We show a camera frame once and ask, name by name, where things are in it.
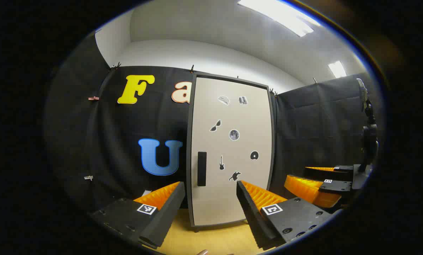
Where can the small ceiling light panel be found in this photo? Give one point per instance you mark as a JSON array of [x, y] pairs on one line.
[[337, 69]]

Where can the grey cabinet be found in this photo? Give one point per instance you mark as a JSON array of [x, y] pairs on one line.
[[189, 141]]

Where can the white clothes peg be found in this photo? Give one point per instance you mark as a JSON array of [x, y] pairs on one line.
[[88, 177]]

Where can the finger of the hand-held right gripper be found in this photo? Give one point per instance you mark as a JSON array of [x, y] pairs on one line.
[[335, 186], [324, 174]]

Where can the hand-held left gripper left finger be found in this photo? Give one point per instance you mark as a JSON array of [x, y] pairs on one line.
[[167, 216]]

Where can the large ceiling light panel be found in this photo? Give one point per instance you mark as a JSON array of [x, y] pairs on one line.
[[282, 16]]

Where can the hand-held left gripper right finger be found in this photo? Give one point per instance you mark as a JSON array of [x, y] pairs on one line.
[[253, 219]]

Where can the white cabinet door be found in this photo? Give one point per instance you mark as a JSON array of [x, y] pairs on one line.
[[232, 117]]

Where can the red clothes peg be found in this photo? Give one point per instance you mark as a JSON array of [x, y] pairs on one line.
[[93, 98]]

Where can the black backdrop cloth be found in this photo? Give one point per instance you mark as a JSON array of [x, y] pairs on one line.
[[108, 141]]

